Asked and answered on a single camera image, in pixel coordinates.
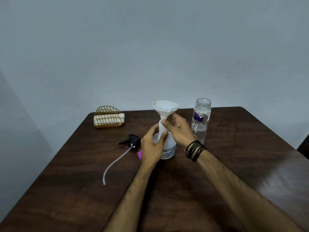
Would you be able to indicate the person's left hand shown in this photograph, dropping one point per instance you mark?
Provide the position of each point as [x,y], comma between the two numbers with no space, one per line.
[151,149]

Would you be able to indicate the person's right hand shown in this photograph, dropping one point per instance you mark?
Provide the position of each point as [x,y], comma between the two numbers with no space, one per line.
[179,132]

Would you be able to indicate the person's left thumb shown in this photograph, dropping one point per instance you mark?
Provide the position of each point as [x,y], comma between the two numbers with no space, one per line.
[161,140]

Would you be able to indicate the person's right thumb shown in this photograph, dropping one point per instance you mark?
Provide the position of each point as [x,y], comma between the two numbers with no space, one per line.
[167,125]

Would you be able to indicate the white spray bottle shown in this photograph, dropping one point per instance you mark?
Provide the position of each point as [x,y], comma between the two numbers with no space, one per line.
[167,142]

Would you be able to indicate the white plastic funnel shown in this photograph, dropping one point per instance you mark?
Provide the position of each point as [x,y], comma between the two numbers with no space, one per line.
[165,107]

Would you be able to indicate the person's left forearm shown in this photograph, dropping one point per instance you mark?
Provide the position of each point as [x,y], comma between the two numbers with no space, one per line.
[131,200]

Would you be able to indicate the person's right forearm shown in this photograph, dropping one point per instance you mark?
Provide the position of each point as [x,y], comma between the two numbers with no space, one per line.
[243,190]

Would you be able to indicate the purple bottle cap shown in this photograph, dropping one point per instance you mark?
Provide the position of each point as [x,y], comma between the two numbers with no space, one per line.
[139,155]

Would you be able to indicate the black spray trigger head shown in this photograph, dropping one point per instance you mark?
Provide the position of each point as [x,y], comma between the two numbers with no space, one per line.
[131,141]

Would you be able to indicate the clear plastic water bottle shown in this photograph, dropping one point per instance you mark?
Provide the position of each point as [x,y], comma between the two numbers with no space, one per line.
[200,120]

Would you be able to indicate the white paper napkins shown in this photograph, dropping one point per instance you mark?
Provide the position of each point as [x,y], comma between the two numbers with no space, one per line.
[109,119]

